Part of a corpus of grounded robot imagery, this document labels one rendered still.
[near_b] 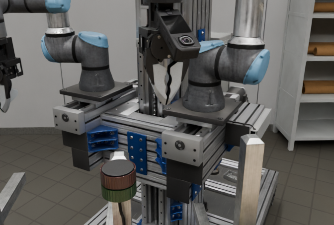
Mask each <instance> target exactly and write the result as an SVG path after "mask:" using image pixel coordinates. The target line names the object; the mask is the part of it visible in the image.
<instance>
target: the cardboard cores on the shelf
mask: <svg viewBox="0 0 334 225"><path fill-rule="evenodd" d="M314 12H334V2H315V5H314ZM307 54H314V56H334V42H309V46H308V52H307ZM302 93H303V94H320V93H334V80H304V81H303V87H302Z"/></svg>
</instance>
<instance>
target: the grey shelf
mask: <svg viewBox="0 0 334 225"><path fill-rule="evenodd" d="M315 2H334V0H288V7H287V15H286V23H285V32H284V40H283V49H282V57H281V65H280V74H279V82H278V90H277V99H276V107H275V115H274V123H273V132H274V133H277V132H278V130H279V131H280V132H281V133H282V134H283V135H284V137H285V138H286V139H287V140H288V141H289V142H288V150H293V148H294V142H295V141H315V140H334V93H320V94H303V93H302V87H303V81H304V80H334V56H314V54H307V52H308V46H309V42H334V12H314V5H315Z"/></svg>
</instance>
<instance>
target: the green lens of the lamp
mask: <svg viewBox="0 0 334 225"><path fill-rule="evenodd" d="M101 192H102V196H103V198H104V199H105V200H107V201H109V202H114V203H120V202H125V201H128V200H130V199H132V198H133V197H134V196H135V195H136V193H137V183H136V181H135V183H134V184H133V185H132V186H131V187H129V188H127V189H124V190H117V191H115V190H109V189H107V188H105V187H104V186H103V185H102V184H101Z"/></svg>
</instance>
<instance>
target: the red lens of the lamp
mask: <svg viewBox="0 0 334 225"><path fill-rule="evenodd" d="M128 161H130V160H128ZM130 162H132V161H130ZM106 163H107V162H106ZM106 163H104V164H106ZM132 163H133V162H132ZM104 164H103V165H104ZM103 165H102V166H101V167H100V180H101V184H102V185H103V186H104V187H105V188H108V189H113V190H119V189H124V188H127V187H130V186H131V185H133V184H134V183H135V181H136V166H135V164H134V163H133V165H134V166H135V167H134V170H133V171H132V172H131V173H130V174H128V175H124V176H121V177H111V176H107V175H105V174H103V173H102V167H103Z"/></svg>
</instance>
